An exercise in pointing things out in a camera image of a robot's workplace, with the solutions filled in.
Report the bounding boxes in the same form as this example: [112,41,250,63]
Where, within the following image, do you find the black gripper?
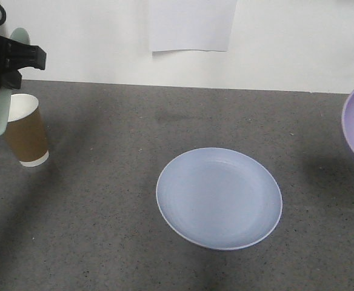
[0,33,47,90]

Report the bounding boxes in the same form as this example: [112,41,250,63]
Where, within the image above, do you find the white paper sheet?
[149,0,237,52]

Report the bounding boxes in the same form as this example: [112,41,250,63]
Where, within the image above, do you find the brown paper cup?
[1,93,49,167]

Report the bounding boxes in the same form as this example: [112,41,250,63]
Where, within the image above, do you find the light blue plate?
[155,147,283,251]

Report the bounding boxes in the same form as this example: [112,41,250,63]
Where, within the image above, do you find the mint green plastic spoon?
[0,27,30,136]

